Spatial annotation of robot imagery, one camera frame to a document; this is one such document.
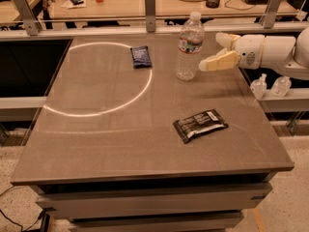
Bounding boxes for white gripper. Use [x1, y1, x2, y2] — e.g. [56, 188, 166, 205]
[199, 32, 265, 72]

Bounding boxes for clear plastic water bottle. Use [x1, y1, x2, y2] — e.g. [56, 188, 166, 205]
[176, 12, 205, 81]

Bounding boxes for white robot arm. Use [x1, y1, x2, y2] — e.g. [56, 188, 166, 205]
[199, 28, 309, 80]

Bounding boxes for small clear sanitizer bottle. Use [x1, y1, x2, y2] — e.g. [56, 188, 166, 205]
[250, 73, 267, 100]

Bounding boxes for black mesh pen cup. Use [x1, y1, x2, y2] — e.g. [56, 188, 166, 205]
[206, 0, 220, 9]

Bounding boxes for black snack packet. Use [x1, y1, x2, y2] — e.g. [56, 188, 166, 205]
[173, 109, 229, 144]

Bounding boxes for blue snack packet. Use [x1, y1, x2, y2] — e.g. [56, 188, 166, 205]
[130, 45, 152, 69]

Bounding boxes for grey table base drawers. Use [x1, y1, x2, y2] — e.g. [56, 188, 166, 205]
[38, 175, 272, 232]

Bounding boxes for right grey metal bracket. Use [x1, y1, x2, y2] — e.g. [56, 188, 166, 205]
[260, 0, 282, 29]

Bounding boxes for grey metal bracket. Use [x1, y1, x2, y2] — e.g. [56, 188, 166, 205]
[13, 0, 42, 36]
[145, 0, 155, 33]
[260, 0, 282, 29]

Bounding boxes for middle grey metal bracket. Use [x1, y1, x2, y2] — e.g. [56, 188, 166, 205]
[145, 0, 155, 33]

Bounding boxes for left grey metal bracket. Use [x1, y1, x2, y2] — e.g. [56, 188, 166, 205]
[13, 0, 42, 36]

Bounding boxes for black floor cable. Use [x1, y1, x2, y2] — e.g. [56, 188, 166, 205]
[0, 186, 46, 232]

